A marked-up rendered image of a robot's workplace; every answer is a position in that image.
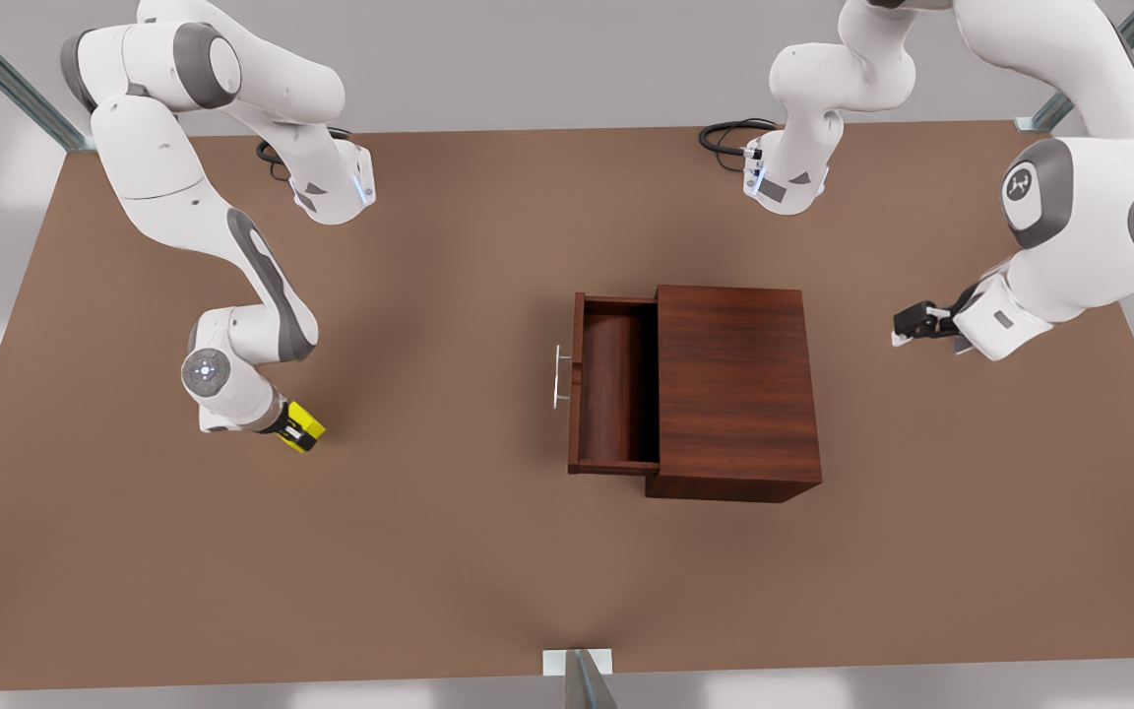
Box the small yellow and black box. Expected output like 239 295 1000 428
278 400 327 454

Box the brown wooden cabinet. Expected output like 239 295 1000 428
644 285 824 504

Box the black cable loop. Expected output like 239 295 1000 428
698 117 782 174
255 126 355 184

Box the silver frame post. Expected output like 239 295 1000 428
1013 0 1134 135
541 647 618 709
0 0 96 153

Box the wooden drawer with silver handle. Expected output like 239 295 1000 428
552 291 662 478

